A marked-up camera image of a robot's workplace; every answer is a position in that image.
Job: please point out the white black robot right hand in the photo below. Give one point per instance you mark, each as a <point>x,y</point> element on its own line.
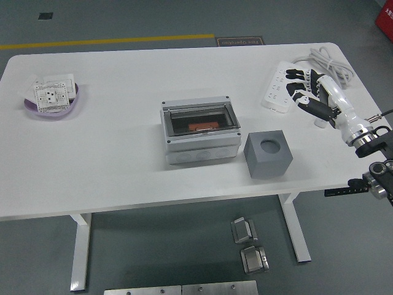
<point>344,113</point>

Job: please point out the grey junction box clear lid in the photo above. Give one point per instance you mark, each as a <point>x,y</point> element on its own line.
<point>199,145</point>

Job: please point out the orange cylinder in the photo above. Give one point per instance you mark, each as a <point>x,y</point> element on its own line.
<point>196,127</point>

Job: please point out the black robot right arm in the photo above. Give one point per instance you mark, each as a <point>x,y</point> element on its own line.
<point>368,146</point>

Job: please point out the grey cube with round hole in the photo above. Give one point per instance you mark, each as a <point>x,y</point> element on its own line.
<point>267,166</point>

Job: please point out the red box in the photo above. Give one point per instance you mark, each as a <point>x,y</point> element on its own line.
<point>387,21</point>

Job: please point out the white power strip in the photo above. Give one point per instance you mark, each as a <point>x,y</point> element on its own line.
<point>274,92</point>

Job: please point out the white table leg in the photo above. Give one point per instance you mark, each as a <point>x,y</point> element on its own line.
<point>81,252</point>
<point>296,233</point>

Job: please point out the small metal block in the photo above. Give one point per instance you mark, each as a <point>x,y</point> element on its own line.
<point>253,261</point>
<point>242,230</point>

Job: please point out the grey metal plate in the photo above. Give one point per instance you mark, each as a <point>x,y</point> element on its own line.
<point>141,291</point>
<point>218,289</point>

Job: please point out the purple bowl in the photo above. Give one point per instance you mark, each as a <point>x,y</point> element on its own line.
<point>66,111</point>

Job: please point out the plain white cover plate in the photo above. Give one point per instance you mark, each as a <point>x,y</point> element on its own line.
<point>27,90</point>

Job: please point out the white switch panel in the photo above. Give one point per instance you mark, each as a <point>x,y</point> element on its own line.
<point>66,80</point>

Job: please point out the white printed wall socket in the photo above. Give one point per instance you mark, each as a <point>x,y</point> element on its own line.
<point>50,96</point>

